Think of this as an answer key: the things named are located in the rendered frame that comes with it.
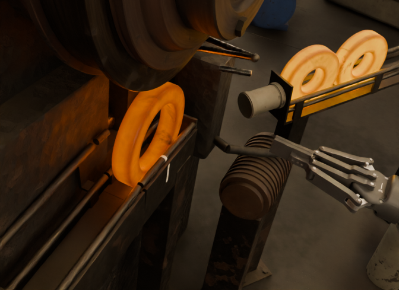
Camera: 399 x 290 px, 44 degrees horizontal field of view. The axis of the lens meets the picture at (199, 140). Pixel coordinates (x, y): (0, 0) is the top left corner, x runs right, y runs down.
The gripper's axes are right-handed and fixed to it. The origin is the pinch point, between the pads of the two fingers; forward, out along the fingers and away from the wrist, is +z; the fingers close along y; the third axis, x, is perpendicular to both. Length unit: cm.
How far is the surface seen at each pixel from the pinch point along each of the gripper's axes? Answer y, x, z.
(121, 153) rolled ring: -19.6, 1.6, 22.1
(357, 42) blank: 41.2, 4.3, -2.3
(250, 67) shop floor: 151, -78, 40
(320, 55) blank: 31.6, 2.8, 3.6
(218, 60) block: 10.3, 4.5, 19.6
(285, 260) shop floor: 42, -73, -12
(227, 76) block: 12.1, 1.0, 17.5
